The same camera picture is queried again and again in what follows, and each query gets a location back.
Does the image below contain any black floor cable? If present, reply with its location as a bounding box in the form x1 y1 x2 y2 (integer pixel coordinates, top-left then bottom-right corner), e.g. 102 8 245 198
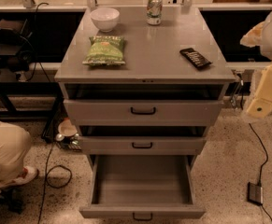
36 142 73 224
239 77 272 224

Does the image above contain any white ceramic bowl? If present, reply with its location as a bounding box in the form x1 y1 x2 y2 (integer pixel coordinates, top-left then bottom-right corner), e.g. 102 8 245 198
90 7 120 32

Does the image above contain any black equipment on left shelf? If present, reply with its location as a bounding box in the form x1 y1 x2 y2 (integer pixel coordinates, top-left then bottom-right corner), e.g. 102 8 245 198
0 17 34 82

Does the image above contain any green chip bag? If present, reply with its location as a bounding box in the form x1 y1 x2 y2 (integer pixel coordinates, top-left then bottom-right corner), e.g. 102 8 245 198
82 35 125 66

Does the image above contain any black power adapter box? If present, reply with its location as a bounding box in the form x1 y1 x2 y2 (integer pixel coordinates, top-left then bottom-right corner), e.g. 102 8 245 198
248 182 263 205

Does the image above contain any grey middle drawer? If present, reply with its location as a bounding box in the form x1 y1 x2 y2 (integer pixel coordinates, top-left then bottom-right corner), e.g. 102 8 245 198
79 136 206 155

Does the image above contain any black right floor cable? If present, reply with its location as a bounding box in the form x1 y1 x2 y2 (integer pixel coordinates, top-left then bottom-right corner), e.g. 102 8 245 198
239 77 272 224

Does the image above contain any beige trouser leg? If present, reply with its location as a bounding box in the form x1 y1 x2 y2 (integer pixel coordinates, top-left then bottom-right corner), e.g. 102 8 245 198
0 121 32 181

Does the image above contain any grey top drawer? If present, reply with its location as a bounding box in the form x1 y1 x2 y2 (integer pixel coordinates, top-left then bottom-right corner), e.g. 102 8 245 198
64 100 222 126

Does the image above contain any small bowl on floor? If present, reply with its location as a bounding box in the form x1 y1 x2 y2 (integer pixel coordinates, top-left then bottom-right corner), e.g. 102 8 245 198
58 119 78 137

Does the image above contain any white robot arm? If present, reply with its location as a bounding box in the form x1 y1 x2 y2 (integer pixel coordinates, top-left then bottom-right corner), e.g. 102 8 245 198
240 11 272 119

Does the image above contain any grey metal drawer cabinet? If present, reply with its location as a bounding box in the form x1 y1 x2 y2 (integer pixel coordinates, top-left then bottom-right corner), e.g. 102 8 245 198
54 6 236 159

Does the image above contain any black chair base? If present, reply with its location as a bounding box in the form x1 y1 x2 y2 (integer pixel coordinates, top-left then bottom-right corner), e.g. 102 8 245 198
0 188 23 214

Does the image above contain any grey open bottom drawer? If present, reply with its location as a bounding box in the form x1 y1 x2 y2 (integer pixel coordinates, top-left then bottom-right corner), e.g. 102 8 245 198
79 155 205 221

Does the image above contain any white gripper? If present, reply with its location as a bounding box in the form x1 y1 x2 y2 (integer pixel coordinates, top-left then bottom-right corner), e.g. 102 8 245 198
246 64 272 119

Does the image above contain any green white soda can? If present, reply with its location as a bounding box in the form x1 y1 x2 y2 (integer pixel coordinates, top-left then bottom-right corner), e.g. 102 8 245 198
146 0 163 25

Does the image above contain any white red sneaker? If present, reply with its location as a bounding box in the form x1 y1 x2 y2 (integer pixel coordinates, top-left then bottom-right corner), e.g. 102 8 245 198
0 166 38 189

